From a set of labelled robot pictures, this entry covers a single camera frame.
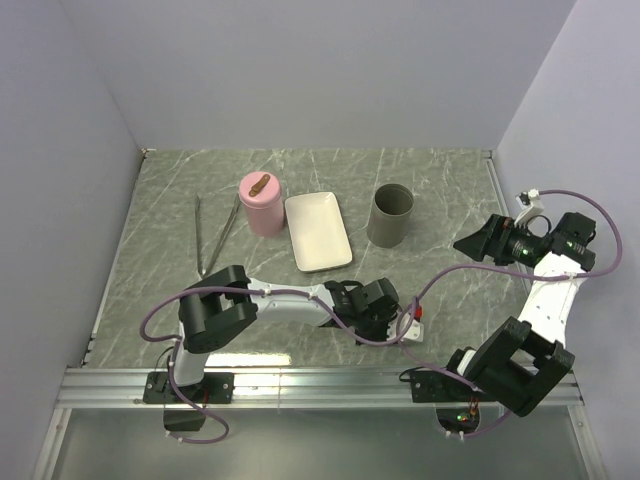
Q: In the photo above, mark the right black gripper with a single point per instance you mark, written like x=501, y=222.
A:
x=492, y=239

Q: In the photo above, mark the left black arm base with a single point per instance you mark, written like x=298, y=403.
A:
x=215, y=388

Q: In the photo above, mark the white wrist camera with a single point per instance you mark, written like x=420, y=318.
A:
x=407, y=328
x=531, y=206

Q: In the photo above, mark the aluminium rail frame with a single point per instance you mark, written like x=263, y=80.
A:
x=356, y=387

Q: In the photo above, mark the grey cylindrical container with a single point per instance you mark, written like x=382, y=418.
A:
x=390, y=214

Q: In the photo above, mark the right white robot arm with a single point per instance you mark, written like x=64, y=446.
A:
x=520, y=363

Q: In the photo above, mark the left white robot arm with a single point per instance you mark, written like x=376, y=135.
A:
x=227, y=302

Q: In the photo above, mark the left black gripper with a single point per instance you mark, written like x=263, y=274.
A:
x=388, y=316

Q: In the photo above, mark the white rectangular plate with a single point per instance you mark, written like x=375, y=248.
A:
x=317, y=231

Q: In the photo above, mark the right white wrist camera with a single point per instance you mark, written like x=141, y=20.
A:
x=531, y=206

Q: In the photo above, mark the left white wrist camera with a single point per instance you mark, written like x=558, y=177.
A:
x=407, y=328

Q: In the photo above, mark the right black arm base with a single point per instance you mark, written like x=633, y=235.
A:
x=428, y=386

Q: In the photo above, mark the pink cylindrical container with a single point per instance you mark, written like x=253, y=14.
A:
x=266, y=222

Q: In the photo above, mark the pink round lid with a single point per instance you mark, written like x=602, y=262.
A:
x=259, y=189

